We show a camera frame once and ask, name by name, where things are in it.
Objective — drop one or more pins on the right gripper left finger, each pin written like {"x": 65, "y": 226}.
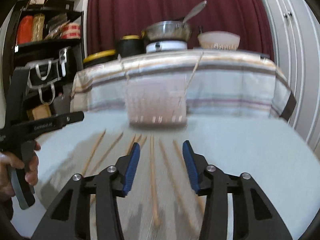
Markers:
{"x": 68, "y": 215}

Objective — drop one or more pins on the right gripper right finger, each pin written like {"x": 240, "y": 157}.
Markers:
{"x": 254, "y": 216}

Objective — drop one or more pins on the person's left hand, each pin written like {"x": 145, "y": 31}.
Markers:
{"x": 8, "y": 162}

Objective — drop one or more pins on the black air fryer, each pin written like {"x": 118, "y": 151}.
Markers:
{"x": 63, "y": 60}

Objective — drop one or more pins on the orange package on shelf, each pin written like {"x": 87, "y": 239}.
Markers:
{"x": 24, "y": 33}

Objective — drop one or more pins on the tan package on shelf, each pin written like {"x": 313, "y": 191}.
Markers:
{"x": 37, "y": 27}

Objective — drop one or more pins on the black shelving unit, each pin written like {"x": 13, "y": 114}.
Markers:
{"x": 18, "y": 55}

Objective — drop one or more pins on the flat black yellow-lid pan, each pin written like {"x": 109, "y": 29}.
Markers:
{"x": 99, "y": 58}

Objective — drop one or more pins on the red white round tins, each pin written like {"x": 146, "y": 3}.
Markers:
{"x": 71, "y": 31}

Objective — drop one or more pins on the dark snack bags on shelf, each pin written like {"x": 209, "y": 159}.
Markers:
{"x": 56, "y": 25}

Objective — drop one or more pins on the striped tablecloth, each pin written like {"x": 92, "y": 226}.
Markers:
{"x": 227, "y": 82}

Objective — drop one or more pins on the white perforated utensil caddy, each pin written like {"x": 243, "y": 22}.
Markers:
{"x": 156, "y": 101}

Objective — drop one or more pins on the black pot yellow lid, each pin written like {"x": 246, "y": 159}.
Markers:
{"x": 130, "y": 45}

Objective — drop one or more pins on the dark red curtain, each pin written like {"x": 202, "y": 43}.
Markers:
{"x": 110, "y": 20}

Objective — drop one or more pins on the wooden chopstick in caddy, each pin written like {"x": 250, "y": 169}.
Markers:
{"x": 194, "y": 70}

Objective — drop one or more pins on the white induction cooker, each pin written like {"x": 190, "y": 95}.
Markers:
{"x": 167, "y": 45}

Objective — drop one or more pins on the white bowl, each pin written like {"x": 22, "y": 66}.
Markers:
{"x": 221, "y": 40}

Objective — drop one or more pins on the white cabinet doors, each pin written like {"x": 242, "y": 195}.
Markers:
{"x": 295, "y": 34}

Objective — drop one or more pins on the steel wok pan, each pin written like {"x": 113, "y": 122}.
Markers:
{"x": 173, "y": 30}

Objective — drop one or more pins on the black bag grey handles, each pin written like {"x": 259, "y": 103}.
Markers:
{"x": 43, "y": 74}

